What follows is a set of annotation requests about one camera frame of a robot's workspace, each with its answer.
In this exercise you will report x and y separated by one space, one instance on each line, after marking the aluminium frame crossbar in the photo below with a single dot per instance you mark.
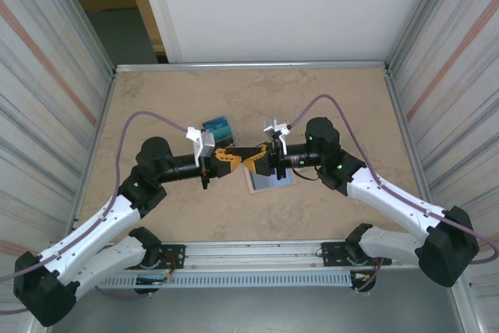
253 66

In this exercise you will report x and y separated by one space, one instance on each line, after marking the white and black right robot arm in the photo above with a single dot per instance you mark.
390 196

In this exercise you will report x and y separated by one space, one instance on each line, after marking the blue and teal credit card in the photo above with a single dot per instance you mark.
222 128

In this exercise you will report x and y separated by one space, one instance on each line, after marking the aluminium table side rail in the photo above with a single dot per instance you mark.
400 114
101 114

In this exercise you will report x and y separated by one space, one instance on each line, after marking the aluminium frame post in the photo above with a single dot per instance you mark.
93 36
421 17

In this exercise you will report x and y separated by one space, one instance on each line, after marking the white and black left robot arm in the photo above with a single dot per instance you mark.
97 227

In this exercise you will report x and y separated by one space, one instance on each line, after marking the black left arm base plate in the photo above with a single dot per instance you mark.
177 250

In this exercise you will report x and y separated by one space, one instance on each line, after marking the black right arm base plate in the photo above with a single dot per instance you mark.
330 250

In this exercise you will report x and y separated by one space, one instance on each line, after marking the black credit card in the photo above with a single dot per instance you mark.
259 181

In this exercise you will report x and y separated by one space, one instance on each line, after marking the blue card packet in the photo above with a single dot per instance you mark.
280 185

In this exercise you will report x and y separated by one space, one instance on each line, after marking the aluminium mounting rail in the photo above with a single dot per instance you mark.
253 251

